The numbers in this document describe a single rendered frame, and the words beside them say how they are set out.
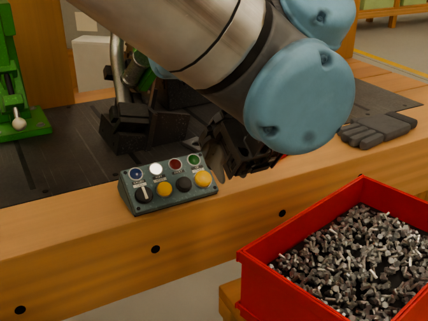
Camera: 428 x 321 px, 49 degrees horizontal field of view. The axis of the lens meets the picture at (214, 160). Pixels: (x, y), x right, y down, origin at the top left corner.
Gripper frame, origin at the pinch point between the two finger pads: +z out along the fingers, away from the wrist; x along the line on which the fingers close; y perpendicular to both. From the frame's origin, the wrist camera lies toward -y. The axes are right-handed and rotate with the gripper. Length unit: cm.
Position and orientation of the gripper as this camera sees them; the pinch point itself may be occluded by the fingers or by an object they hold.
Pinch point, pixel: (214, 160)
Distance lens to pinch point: 73.0
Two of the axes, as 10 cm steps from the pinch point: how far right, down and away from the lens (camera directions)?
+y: 3.8, 8.5, -3.7
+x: 8.8, -2.2, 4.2
